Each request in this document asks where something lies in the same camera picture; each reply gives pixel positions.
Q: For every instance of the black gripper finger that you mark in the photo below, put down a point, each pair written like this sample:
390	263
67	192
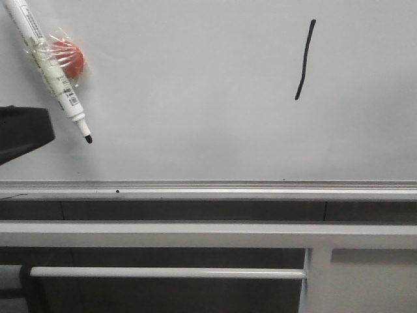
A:
23	129

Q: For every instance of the white whiteboard marker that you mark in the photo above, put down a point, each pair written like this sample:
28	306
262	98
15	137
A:
52	73

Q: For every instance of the red round magnet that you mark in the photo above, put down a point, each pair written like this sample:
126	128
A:
69	57

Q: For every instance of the whiteboard with aluminium tray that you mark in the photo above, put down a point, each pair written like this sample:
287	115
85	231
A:
196	99

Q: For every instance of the white horizontal rod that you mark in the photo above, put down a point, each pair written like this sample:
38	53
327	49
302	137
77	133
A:
165	272

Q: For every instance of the black written stroke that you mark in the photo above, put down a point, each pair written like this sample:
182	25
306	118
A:
305	58

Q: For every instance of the white metal stand frame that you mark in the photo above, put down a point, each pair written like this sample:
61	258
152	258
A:
319	240

